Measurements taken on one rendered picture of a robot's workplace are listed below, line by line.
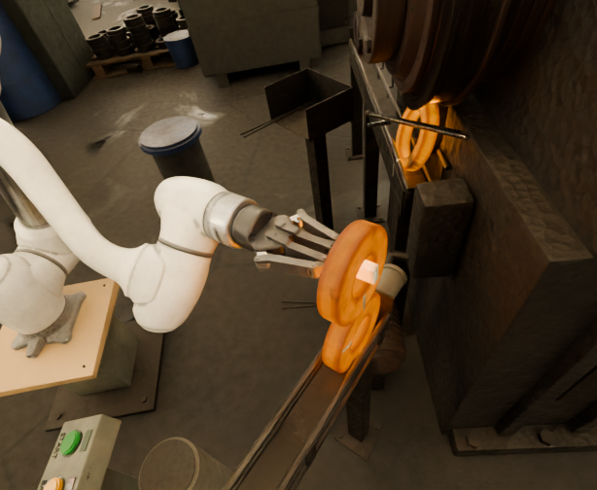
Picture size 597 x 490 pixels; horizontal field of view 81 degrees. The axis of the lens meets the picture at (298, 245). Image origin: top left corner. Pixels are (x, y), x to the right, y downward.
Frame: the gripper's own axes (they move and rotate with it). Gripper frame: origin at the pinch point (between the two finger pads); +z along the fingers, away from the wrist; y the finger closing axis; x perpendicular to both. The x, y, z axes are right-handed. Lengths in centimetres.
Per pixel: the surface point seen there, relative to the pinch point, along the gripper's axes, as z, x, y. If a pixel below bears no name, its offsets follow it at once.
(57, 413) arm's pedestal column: -99, -80, 53
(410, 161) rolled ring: -10.0, -14.7, -46.5
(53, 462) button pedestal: -39, -27, 46
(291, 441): -1.9, -23.2, 20.5
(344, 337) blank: 0.5, -11.6, 5.3
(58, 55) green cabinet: -372, -33, -126
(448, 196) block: 4.4, -8.2, -28.9
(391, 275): -0.5, -18.5, -14.2
